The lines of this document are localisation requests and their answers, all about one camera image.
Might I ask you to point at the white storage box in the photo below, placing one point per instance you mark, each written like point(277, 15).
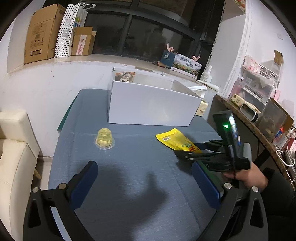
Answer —
point(152, 99)

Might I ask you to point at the white spray bottle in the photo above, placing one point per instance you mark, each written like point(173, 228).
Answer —
point(206, 75)

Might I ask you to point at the right hand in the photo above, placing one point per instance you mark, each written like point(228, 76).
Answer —
point(250, 178)

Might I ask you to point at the printed landscape carton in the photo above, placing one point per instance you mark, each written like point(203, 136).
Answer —
point(180, 63)

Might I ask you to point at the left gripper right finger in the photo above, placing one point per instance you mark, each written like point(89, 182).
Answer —
point(240, 213)

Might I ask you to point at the small yellow jelly cup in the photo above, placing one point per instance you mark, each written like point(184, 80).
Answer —
point(104, 139)

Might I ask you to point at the white power strip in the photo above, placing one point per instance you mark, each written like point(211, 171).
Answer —
point(285, 143)

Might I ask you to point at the small open cardboard box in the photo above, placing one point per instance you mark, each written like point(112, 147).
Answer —
point(83, 41)

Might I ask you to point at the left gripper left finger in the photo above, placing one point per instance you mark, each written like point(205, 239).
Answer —
point(39, 222)

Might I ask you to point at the wall poster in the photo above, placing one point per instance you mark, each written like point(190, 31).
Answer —
point(241, 4)

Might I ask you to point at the cream tissue pack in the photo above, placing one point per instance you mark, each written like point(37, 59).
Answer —
point(202, 108)

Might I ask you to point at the clear acrylic organizer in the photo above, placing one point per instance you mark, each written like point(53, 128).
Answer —
point(253, 90)

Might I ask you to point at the dark patterned snack pack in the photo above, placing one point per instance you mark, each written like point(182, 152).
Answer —
point(125, 76)

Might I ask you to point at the tall brown cardboard box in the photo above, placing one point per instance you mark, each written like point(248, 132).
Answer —
point(42, 33)

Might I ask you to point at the yellow spicy snack bag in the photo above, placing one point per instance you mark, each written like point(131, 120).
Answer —
point(177, 141)

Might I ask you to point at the cream sofa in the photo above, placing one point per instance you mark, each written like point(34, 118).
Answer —
point(19, 153)

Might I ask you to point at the wooden side shelf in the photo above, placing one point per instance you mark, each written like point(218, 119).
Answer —
point(263, 151)

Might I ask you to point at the white paper shopping bag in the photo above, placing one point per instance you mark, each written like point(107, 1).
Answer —
point(81, 15)

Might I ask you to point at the white perforated panel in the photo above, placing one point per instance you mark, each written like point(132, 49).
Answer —
point(62, 48)

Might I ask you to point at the rolled white paper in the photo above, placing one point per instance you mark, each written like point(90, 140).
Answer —
point(212, 86)

